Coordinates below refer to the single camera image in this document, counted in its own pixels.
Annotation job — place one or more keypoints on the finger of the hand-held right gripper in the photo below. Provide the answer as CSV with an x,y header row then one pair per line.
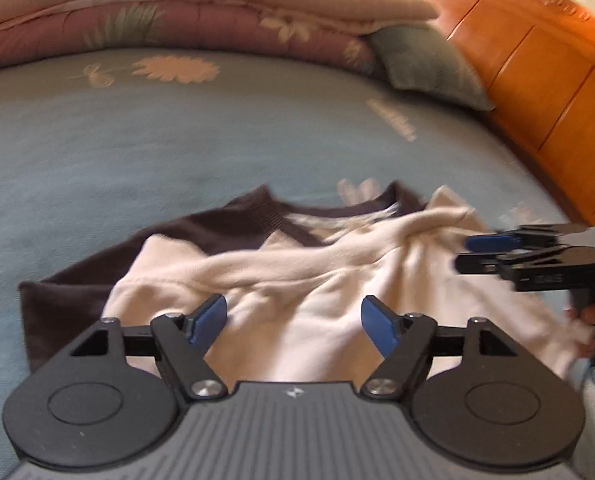
x,y
482,264
487,242

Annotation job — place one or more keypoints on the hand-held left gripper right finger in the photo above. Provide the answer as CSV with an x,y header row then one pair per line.
x,y
380,322

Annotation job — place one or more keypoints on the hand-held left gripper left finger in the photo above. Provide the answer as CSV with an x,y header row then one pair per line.
x,y
210,320

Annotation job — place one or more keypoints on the cream and black sweatshirt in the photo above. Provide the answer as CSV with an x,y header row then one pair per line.
x,y
302,285

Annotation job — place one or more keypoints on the wooden headboard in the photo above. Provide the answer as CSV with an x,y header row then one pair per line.
x,y
527,75

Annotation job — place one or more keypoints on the green printed pillow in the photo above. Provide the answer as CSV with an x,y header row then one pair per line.
x,y
427,65

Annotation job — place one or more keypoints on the bed with blue floral sheet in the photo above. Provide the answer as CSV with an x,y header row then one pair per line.
x,y
127,150

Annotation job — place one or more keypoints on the folded pink floral quilt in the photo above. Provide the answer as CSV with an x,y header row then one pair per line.
x,y
177,20

